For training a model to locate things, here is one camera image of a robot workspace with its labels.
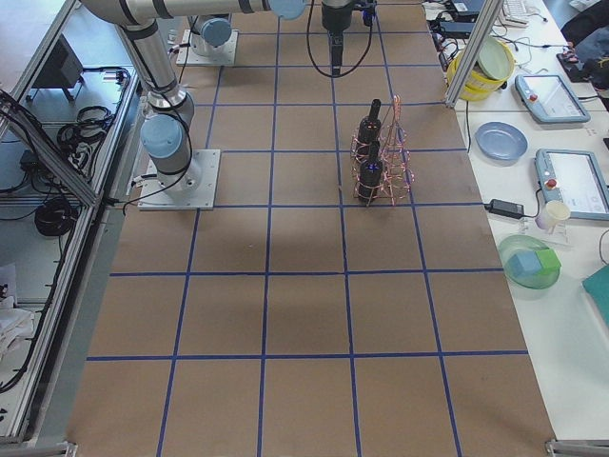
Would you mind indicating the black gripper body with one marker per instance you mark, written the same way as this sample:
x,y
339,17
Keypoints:
x,y
336,18

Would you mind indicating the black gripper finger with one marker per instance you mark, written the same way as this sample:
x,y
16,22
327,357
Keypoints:
x,y
336,43

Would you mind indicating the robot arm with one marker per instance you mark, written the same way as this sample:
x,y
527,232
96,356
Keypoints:
x,y
136,23
209,33

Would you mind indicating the dark bottle in rack end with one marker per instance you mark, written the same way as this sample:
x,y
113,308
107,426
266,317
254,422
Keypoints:
x,y
369,128

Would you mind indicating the dark bottle in rack corner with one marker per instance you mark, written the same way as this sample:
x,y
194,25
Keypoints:
x,y
370,173

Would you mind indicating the pale green plate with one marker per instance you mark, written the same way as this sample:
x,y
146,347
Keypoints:
x,y
493,60

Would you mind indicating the blue plate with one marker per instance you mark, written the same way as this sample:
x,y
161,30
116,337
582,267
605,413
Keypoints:
x,y
501,141

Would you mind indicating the upper teach pendant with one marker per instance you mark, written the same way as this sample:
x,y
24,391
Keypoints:
x,y
550,99

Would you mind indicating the teach pendant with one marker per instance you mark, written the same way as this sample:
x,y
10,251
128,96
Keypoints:
x,y
573,177
550,99

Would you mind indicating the black power brick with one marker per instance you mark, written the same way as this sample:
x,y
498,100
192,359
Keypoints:
x,y
505,209

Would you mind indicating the black monitor box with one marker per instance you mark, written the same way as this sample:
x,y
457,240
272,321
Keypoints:
x,y
62,70

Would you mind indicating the lower teach pendant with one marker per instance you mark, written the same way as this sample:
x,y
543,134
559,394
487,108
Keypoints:
x,y
573,177

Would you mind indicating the paper cup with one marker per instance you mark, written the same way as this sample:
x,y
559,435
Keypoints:
x,y
553,213

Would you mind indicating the blue foam cube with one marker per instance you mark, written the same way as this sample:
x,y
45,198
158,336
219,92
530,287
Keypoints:
x,y
524,264

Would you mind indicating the green glass bowl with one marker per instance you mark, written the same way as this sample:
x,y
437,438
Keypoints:
x,y
514,243

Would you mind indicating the green foam cube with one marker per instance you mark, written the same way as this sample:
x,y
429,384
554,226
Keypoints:
x,y
548,260

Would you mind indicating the teal cloth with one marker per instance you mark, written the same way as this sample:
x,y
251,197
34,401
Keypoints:
x,y
597,287

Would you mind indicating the copper wire wine rack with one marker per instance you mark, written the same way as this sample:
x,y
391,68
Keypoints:
x,y
398,177

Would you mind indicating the aluminium frame post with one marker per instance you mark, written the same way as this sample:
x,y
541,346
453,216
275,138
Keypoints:
x,y
488,14

